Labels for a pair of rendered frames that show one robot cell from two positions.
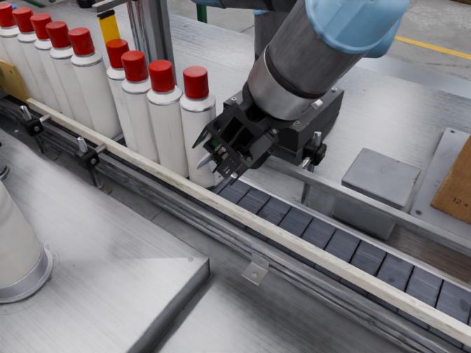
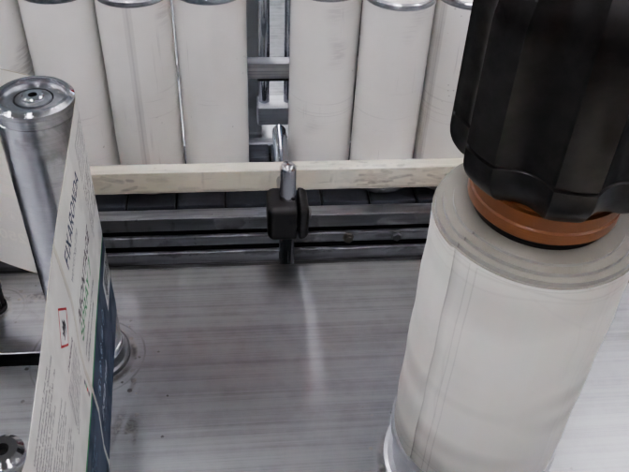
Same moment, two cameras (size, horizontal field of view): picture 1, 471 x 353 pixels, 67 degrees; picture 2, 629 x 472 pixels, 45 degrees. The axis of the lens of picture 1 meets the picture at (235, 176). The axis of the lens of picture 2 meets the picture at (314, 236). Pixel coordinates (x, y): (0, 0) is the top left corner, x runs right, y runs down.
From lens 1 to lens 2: 0.55 m
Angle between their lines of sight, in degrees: 31
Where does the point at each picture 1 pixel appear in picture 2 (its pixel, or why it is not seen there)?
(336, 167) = not seen: hidden behind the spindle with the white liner
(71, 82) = (163, 63)
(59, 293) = (575, 435)
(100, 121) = (235, 136)
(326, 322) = not seen: outside the picture
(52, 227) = (388, 362)
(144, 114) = (424, 52)
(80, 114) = (167, 143)
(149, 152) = (407, 143)
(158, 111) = not seen: hidden behind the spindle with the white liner
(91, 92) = (233, 64)
